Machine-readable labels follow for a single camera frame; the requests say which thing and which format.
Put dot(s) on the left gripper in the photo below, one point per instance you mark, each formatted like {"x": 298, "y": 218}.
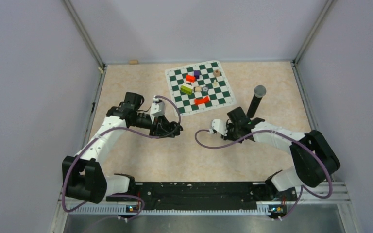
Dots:
{"x": 161, "y": 127}

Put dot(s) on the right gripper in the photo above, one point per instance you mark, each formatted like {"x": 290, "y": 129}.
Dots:
{"x": 229, "y": 125}

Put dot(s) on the black earbud case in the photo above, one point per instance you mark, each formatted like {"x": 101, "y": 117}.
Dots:
{"x": 176, "y": 126}

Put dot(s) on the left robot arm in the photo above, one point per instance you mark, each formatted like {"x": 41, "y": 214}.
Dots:
{"x": 83, "y": 177}

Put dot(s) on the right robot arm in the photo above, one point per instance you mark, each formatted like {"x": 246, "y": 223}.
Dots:
{"x": 313, "y": 158}

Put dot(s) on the red arch block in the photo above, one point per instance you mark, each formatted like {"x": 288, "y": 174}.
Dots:
{"x": 202, "y": 100}

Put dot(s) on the green white lego brick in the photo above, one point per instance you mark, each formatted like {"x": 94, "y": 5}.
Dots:
{"x": 187, "y": 89}

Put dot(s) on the black microphone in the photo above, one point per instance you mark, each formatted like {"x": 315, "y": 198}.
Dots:
{"x": 259, "y": 92}

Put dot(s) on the cream chess pawn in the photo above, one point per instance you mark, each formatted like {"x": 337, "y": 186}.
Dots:
{"x": 214, "y": 83}

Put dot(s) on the poker chip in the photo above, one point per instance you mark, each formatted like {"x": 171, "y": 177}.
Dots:
{"x": 205, "y": 89}

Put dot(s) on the green white chessboard mat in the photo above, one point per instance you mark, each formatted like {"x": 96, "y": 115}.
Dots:
{"x": 221, "y": 96}

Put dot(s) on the wooden cylinder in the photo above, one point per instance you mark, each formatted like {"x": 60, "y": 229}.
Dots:
{"x": 197, "y": 89}

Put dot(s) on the wooden cube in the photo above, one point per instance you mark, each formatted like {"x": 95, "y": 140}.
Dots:
{"x": 217, "y": 73}

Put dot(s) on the purple block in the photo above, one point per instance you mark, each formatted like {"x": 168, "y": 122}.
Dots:
{"x": 197, "y": 74}

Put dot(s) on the cork stopper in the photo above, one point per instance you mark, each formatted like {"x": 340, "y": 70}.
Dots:
{"x": 133, "y": 62}

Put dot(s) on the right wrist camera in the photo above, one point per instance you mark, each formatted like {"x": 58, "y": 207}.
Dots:
{"x": 218, "y": 126}

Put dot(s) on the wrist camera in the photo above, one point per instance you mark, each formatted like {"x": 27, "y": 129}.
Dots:
{"x": 157, "y": 108}
{"x": 218, "y": 126}

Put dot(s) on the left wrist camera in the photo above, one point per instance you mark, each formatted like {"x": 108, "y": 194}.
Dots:
{"x": 157, "y": 108}

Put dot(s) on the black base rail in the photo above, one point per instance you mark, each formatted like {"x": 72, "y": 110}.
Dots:
{"x": 202, "y": 196}

